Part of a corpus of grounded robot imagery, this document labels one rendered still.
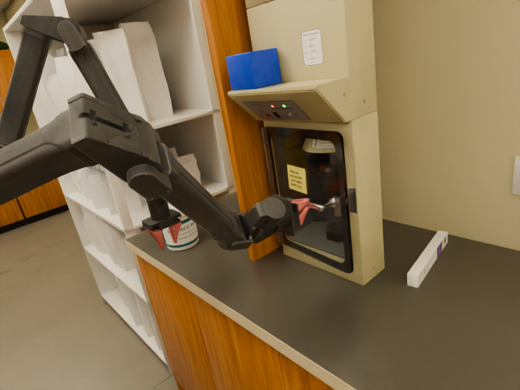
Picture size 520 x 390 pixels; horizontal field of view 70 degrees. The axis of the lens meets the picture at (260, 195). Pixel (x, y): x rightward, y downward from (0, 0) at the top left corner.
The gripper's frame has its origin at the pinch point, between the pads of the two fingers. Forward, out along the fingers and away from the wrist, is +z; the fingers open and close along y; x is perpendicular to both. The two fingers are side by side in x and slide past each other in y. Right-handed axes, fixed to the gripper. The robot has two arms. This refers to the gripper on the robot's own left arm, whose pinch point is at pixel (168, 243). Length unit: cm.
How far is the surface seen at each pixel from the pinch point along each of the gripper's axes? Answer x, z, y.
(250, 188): -9.0, -10.0, 27.8
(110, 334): 135, 111, -1
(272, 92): -32, -41, 22
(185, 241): 20.7, 12.3, 15.3
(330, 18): -42, -55, 33
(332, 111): -45, -35, 27
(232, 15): -9, -61, 32
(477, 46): -57, -43, 76
